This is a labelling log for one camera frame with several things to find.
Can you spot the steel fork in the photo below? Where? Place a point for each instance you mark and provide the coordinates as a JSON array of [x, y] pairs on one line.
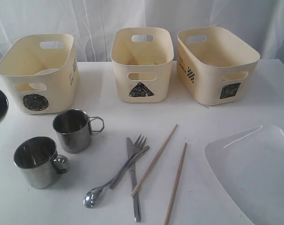
[[138, 145]]

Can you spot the cream bin with triangle mark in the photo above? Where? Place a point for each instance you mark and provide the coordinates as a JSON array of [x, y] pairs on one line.
[[142, 62]]

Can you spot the wooden chopstick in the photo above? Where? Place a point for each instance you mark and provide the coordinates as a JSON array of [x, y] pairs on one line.
[[153, 162], [175, 186]]

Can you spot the steel mug with wire handle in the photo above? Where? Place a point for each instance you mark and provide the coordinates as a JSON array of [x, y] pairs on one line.
[[74, 130]]

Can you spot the steel mug with solid handle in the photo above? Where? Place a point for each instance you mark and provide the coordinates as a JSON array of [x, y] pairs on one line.
[[39, 161]]

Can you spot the steel table knife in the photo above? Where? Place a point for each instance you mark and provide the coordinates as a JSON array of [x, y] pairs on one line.
[[136, 203]]

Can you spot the cream bin with square mark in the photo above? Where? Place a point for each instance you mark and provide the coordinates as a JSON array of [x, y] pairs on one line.
[[214, 64]]

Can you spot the cream bin with circle mark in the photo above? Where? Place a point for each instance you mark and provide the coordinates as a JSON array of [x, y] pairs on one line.
[[41, 72]]

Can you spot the white square plate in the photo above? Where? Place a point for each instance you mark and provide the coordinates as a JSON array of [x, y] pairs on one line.
[[250, 167]]

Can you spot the white curtain backdrop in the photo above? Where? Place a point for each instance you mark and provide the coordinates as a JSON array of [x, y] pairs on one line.
[[93, 23]]

